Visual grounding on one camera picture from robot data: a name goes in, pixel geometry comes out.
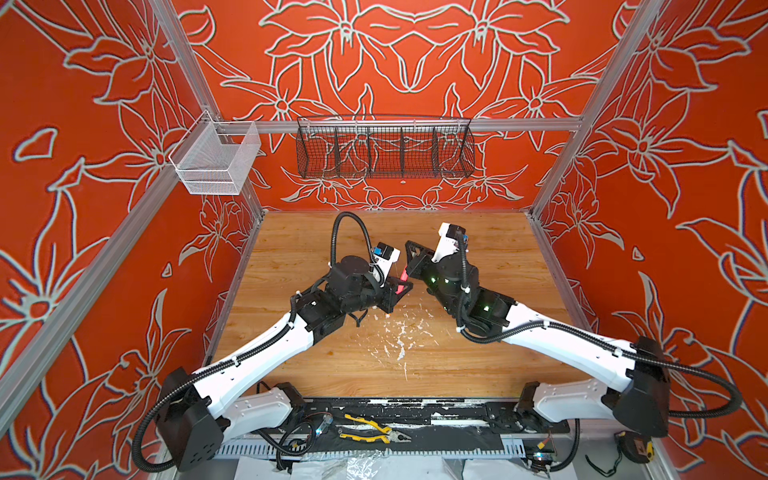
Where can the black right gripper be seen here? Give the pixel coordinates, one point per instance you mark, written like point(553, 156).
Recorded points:
point(419, 262)

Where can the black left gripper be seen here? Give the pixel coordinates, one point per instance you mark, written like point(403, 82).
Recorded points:
point(388, 294)

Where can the pink highlighter pen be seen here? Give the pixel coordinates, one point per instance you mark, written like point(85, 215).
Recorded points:
point(403, 279)

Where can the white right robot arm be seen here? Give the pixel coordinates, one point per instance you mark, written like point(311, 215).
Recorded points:
point(627, 381)

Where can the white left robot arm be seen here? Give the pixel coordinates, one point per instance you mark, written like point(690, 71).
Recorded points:
point(197, 412)

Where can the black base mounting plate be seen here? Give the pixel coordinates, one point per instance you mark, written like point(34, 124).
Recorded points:
point(436, 422)

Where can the right black tape measure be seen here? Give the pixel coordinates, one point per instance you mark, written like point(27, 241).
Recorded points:
point(635, 447)

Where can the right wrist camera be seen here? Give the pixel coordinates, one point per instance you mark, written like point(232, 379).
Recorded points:
point(448, 244)

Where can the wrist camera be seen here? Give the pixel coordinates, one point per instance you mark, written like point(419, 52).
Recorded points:
point(385, 256)
point(448, 244)

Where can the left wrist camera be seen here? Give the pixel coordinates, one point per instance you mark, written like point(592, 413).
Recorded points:
point(385, 256)

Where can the black wire mesh basket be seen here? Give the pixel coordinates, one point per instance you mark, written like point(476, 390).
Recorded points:
point(361, 147)

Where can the yellow handled pliers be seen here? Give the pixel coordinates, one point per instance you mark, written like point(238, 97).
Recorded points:
point(375, 432)

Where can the grey slotted cable duct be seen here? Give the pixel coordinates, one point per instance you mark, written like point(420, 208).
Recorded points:
point(508, 448)

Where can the white wire mesh basket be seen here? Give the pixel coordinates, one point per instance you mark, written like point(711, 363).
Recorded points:
point(216, 157)

